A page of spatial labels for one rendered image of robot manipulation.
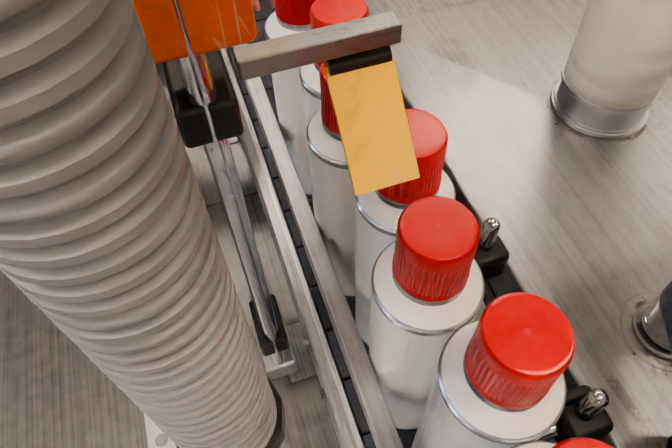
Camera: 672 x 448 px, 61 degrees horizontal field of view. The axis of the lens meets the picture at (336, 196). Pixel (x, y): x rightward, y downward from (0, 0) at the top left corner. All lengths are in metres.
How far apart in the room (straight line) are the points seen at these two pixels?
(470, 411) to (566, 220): 0.29
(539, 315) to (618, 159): 0.36
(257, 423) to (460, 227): 0.11
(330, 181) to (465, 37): 0.37
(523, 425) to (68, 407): 0.36
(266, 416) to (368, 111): 0.13
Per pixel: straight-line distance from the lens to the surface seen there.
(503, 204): 0.50
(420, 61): 0.62
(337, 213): 0.34
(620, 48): 0.52
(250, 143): 0.54
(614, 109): 0.56
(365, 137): 0.24
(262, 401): 0.16
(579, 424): 0.39
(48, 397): 0.52
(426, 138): 0.26
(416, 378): 0.31
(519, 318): 0.22
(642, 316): 0.47
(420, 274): 0.23
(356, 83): 0.24
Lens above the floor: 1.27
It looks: 53 degrees down
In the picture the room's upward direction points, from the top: 3 degrees counter-clockwise
